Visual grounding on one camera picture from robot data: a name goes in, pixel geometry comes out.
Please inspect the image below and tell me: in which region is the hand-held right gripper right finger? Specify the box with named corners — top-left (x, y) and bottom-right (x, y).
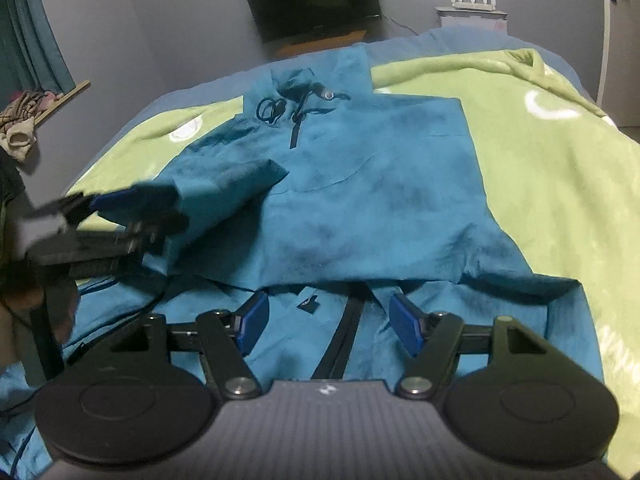
top-left (389, 293), bottom-right (552, 402)

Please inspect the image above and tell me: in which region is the wooden board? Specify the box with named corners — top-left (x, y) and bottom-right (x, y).
top-left (34, 79), bottom-right (92, 127)

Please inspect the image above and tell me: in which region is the wooden television stand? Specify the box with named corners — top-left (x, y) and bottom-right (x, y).
top-left (275, 30), bottom-right (369, 59)

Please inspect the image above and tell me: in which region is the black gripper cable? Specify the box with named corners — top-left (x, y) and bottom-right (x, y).
top-left (0, 272), bottom-right (173, 416)

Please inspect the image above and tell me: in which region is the television cable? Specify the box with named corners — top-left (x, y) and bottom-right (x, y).
top-left (379, 13), bottom-right (422, 37)

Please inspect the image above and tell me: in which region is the teal curtain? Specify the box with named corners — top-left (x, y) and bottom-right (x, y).
top-left (0, 0), bottom-right (77, 101)

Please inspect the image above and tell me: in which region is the blue bed sheet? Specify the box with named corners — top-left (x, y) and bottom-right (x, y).
top-left (85, 25), bottom-right (603, 161)

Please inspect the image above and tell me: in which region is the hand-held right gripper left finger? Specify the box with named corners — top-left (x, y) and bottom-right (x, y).
top-left (107, 291), bottom-right (271, 402)

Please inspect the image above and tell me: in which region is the pile of small clothes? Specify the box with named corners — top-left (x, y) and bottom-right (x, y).
top-left (0, 88), bottom-right (60, 163)

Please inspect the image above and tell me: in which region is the white cabinet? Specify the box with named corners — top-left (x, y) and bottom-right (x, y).
top-left (440, 12), bottom-right (509, 37)

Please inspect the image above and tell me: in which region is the green blanket with white rings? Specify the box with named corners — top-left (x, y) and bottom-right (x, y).
top-left (62, 47), bottom-right (640, 473)

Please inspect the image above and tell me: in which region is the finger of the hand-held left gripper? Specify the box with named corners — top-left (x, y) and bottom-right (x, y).
top-left (24, 183), bottom-right (182, 225)
top-left (122, 211), bottom-right (190, 243)

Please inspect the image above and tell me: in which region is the white door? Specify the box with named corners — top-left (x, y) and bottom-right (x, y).
top-left (596, 0), bottom-right (640, 129)

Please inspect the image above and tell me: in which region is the teal hooded sweatshirt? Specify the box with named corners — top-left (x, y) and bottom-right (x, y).
top-left (0, 42), bottom-right (608, 480)

